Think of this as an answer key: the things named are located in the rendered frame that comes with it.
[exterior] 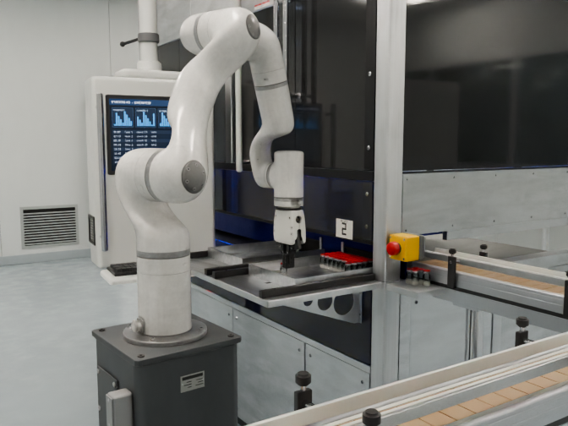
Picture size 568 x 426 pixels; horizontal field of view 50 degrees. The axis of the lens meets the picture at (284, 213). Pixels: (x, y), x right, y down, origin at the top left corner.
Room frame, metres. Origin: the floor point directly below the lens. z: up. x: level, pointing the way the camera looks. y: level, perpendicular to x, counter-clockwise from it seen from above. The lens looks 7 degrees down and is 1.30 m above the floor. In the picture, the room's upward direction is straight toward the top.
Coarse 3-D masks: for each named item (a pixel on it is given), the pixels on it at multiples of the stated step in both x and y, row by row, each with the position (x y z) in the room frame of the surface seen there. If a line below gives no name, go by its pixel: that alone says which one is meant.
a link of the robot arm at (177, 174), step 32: (224, 32) 1.40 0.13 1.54; (256, 32) 1.43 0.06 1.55; (192, 64) 1.40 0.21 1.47; (224, 64) 1.42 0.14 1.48; (192, 96) 1.37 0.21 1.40; (192, 128) 1.34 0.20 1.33; (160, 160) 1.28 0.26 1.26; (192, 160) 1.28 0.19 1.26; (160, 192) 1.27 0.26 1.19; (192, 192) 1.27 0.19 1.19
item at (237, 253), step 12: (216, 252) 2.11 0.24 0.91; (228, 252) 2.22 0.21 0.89; (240, 252) 2.25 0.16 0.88; (252, 252) 2.26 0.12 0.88; (264, 252) 2.26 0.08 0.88; (276, 252) 2.26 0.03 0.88; (300, 252) 2.08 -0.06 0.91; (312, 252) 2.11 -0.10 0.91; (324, 252) 2.14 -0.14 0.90; (228, 264) 2.04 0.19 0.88
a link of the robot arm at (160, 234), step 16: (128, 160) 1.34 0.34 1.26; (144, 160) 1.31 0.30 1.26; (128, 176) 1.32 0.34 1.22; (144, 176) 1.29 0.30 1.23; (128, 192) 1.33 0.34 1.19; (144, 192) 1.31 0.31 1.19; (128, 208) 1.33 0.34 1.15; (144, 208) 1.34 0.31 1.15; (160, 208) 1.37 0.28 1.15; (144, 224) 1.31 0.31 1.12; (160, 224) 1.31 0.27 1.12; (176, 224) 1.33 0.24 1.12; (144, 240) 1.30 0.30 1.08; (160, 240) 1.29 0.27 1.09; (176, 240) 1.30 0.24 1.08; (144, 256) 1.30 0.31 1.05; (160, 256) 1.29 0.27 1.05; (176, 256) 1.30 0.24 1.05
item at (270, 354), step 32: (544, 256) 2.19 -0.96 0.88; (192, 288) 2.93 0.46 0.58; (224, 320) 2.64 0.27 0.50; (256, 320) 2.40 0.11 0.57; (416, 320) 1.84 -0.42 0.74; (448, 320) 1.92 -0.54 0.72; (512, 320) 2.10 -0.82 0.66; (256, 352) 2.40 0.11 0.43; (288, 352) 2.20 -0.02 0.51; (320, 352) 2.03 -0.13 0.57; (416, 352) 1.84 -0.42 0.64; (448, 352) 1.92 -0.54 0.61; (256, 384) 2.40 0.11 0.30; (288, 384) 2.20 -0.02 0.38; (320, 384) 2.03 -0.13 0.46; (352, 384) 1.88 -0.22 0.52; (256, 416) 2.40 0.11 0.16
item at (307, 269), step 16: (304, 256) 2.00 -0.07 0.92; (320, 256) 2.03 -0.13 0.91; (256, 272) 1.84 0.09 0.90; (272, 272) 1.76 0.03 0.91; (288, 272) 1.90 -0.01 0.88; (304, 272) 1.90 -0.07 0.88; (320, 272) 1.90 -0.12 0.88; (336, 272) 1.75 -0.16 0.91; (352, 272) 1.78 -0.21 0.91; (368, 272) 1.81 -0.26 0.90
